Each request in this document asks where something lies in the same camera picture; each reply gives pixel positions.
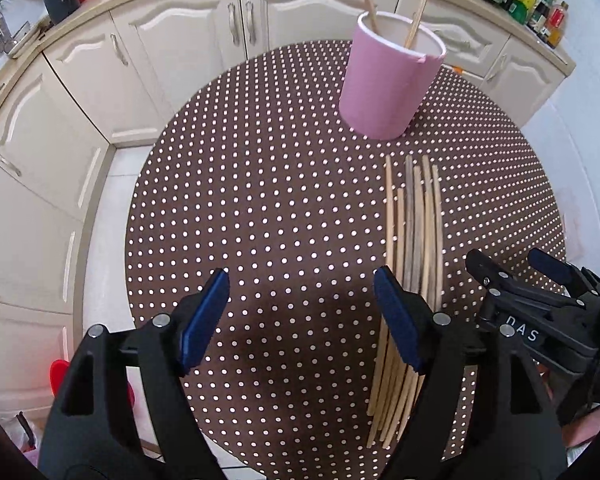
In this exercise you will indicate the round polka-dot table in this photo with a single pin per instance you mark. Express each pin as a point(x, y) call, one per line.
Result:
point(255, 185)

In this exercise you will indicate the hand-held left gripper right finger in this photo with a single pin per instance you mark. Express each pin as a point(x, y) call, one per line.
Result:
point(395, 320)

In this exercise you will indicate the red plastic container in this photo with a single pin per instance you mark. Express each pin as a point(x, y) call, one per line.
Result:
point(59, 375)

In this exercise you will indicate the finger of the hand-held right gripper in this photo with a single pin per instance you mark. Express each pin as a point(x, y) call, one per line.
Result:
point(555, 267)
point(500, 285)

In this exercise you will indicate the red label bottle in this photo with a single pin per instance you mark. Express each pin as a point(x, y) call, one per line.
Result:
point(557, 20)

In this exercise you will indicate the metal utensil rack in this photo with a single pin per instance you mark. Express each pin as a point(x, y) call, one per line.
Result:
point(10, 35)

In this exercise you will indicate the beige stone countertop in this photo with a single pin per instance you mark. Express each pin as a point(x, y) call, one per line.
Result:
point(95, 5)

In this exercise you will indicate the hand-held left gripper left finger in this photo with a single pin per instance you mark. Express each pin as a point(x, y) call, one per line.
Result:
point(207, 320)

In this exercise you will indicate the pink cup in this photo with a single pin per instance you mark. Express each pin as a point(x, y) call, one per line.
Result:
point(380, 90)

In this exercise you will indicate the bundle of wooden chopsticks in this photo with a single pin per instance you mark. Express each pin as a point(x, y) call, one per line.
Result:
point(415, 220)

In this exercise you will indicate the dark sauce bottle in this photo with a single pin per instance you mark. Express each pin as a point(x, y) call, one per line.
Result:
point(542, 10)

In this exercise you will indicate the cream kitchen base cabinets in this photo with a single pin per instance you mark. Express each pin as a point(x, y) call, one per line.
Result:
point(180, 50)

